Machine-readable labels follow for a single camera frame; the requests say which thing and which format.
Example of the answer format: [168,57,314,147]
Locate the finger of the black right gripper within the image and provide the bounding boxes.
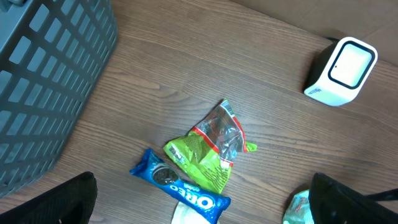
[366,189,398,202]

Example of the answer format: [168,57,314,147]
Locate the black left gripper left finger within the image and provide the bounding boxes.
[1,172,98,224]

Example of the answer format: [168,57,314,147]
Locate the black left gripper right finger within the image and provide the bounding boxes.
[308,172,397,224]

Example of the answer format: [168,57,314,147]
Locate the teal snack packet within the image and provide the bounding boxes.
[282,190,315,224]

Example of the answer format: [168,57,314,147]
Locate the blue Oreo cookie pack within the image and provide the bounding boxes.
[130,149,231,223]

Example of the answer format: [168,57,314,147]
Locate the beige paper pouch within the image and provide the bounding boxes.
[171,202,210,224]

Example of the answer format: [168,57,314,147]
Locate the green snack packet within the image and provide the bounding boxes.
[164,98,257,194]

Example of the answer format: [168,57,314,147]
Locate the white barcode scanner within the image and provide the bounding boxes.
[303,37,378,106]

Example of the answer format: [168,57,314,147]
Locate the grey plastic mesh basket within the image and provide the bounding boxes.
[1,0,118,197]

